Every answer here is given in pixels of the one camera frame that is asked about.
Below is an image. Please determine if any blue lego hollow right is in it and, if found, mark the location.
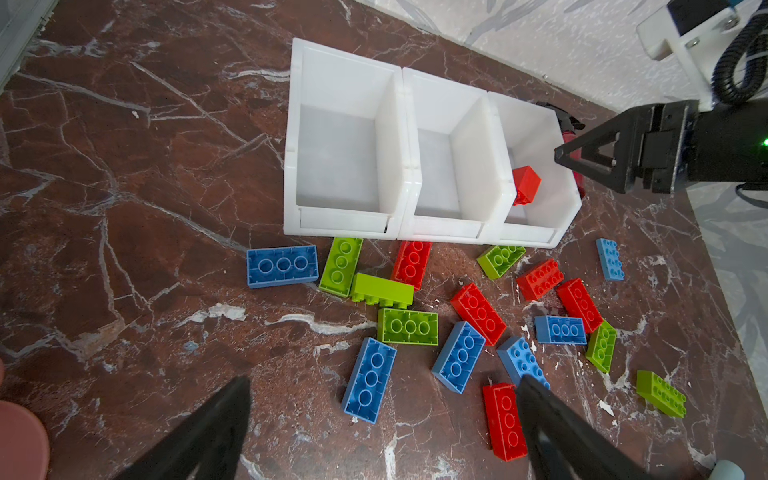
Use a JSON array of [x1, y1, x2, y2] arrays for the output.
[[535, 315, 588, 345]]

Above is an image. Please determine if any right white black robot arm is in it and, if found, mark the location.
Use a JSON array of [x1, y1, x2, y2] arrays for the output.
[[554, 99, 767, 208]]

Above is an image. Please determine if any red lego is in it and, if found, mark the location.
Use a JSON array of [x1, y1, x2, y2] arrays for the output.
[[451, 283, 506, 347], [391, 241, 432, 291], [482, 383, 528, 461], [556, 278, 604, 334]]

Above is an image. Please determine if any white left bin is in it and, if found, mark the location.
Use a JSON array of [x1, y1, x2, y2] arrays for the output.
[[284, 38, 417, 239]]

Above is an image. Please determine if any white middle bin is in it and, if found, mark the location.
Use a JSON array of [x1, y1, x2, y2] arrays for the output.
[[398, 68, 515, 245]]

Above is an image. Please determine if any green lego on side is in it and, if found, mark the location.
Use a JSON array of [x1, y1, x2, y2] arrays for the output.
[[350, 273, 414, 309]]

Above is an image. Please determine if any blue lego centre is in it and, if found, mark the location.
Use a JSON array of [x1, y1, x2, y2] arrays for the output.
[[432, 321, 486, 394]]

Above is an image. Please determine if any light blue lego far right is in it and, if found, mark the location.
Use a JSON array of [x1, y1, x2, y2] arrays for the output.
[[596, 238, 625, 281]]

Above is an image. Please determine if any green lego hollow up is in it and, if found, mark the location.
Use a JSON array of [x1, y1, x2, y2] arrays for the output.
[[377, 308, 439, 346]]

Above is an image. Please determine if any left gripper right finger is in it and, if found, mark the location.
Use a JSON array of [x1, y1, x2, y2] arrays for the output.
[[516, 375, 651, 479]]

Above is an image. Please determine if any red lego bottom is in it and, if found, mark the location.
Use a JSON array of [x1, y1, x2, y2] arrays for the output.
[[482, 383, 528, 461]]

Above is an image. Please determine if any white bin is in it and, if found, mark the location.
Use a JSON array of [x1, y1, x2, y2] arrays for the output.
[[284, 38, 417, 239], [489, 92, 582, 249], [398, 68, 515, 245]]

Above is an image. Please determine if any green lego upright left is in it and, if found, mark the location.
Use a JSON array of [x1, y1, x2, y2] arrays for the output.
[[319, 237, 363, 298]]

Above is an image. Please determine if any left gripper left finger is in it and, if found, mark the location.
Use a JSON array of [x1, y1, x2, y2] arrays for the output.
[[117, 376, 251, 479]]

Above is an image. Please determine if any white right bin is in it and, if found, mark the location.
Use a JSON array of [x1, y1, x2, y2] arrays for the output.
[[489, 92, 582, 249]]

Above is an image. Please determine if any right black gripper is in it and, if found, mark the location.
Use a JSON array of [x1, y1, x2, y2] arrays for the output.
[[554, 100, 699, 194]]

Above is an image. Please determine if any blue lego lower left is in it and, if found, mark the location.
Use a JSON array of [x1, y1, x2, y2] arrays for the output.
[[342, 337, 397, 424]]

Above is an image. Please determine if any red lego studs up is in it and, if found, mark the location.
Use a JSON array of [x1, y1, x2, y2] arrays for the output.
[[516, 259, 564, 301]]

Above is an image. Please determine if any green lego near bins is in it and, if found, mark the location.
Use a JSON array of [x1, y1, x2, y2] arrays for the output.
[[477, 246, 526, 280]]

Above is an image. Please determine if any green lego far right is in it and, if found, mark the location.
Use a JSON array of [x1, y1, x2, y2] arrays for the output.
[[636, 370, 687, 418]]

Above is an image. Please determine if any blue lego far left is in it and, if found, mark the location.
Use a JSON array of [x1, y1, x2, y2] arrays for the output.
[[247, 245, 319, 289]]

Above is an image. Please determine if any blue lego studs up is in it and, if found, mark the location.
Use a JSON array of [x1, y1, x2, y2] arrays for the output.
[[497, 337, 551, 390]]

